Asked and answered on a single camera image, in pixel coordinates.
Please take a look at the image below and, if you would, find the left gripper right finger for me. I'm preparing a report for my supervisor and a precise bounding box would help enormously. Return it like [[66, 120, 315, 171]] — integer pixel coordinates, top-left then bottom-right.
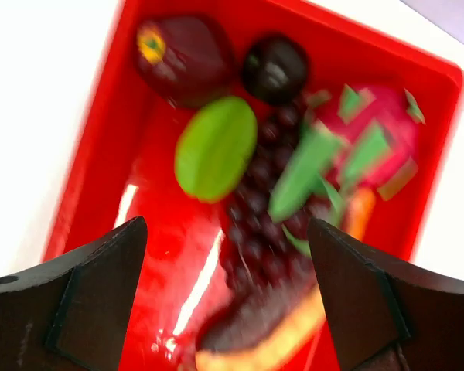
[[308, 219, 464, 370]]

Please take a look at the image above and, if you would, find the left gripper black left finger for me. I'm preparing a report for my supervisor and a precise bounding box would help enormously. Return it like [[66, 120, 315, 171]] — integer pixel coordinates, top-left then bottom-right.
[[0, 216, 148, 370]]

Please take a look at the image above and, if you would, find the green star fruit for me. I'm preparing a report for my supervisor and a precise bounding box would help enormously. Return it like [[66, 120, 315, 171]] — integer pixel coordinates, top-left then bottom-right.
[[174, 96, 258, 203]]

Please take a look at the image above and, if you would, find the dark grapes bunch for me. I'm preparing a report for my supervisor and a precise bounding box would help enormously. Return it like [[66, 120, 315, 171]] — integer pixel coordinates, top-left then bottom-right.
[[220, 99, 331, 293]]

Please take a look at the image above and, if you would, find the red plastic tray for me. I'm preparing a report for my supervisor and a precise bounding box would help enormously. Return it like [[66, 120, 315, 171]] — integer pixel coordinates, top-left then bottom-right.
[[45, 1, 464, 370]]

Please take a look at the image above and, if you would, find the pink dragon fruit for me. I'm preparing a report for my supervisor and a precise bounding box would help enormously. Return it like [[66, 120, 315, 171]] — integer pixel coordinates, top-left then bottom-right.
[[268, 85, 425, 222]]

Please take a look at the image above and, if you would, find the dark purple plum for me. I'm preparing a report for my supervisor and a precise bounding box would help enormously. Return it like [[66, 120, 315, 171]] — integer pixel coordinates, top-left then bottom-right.
[[241, 33, 310, 106]]

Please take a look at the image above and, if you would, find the dark red apple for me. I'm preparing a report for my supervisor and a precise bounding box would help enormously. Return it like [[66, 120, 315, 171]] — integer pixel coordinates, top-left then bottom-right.
[[135, 14, 236, 109]]

